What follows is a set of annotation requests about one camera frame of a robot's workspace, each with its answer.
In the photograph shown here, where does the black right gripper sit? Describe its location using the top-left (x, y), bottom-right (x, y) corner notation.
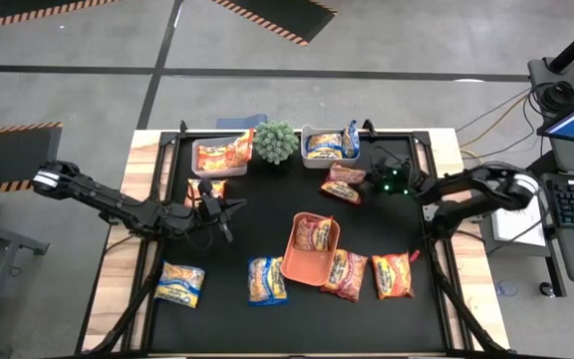
top-left (361, 153), bottom-right (421, 197)

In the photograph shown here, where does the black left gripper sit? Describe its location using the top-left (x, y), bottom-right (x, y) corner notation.
top-left (166, 196), bottom-right (249, 245)

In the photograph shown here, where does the red Maruchan ramen pack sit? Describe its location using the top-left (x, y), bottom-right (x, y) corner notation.
top-left (320, 163), bottom-right (368, 206)
top-left (292, 215), bottom-right (335, 253)
top-left (320, 247), bottom-right (370, 304)

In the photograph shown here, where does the blue Maruchan ramen pack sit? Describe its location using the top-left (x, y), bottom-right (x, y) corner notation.
top-left (341, 119), bottom-right (361, 160)
top-left (246, 255), bottom-right (289, 307)
top-left (305, 132), bottom-right (344, 162)
top-left (153, 259), bottom-right (206, 309)

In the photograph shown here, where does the white plastic bin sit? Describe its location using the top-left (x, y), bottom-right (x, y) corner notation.
top-left (300, 124), bottom-right (362, 171)

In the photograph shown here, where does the clear plastic bin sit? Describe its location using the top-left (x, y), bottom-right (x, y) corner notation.
top-left (190, 136), bottom-right (250, 180)

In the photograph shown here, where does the green artificial potted plant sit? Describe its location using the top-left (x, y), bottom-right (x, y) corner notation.
top-left (252, 119), bottom-right (301, 166)

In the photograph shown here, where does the orange plastic bin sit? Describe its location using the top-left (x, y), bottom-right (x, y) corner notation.
top-left (280, 211), bottom-right (342, 288)

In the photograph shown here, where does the black table mat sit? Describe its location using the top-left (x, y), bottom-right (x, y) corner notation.
top-left (147, 133), bottom-right (448, 353)

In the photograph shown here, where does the white paper sheet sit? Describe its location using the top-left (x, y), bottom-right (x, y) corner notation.
top-left (490, 208), bottom-right (547, 248)

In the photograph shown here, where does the grey stand base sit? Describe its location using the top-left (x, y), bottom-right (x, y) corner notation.
top-left (527, 56), bottom-right (574, 109)

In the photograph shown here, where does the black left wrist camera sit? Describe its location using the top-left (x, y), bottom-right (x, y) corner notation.
top-left (196, 179), bottom-right (220, 201)

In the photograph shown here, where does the coiled black cable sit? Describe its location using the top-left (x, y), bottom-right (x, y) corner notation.
top-left (535, 79), bottom-right (574, 116)

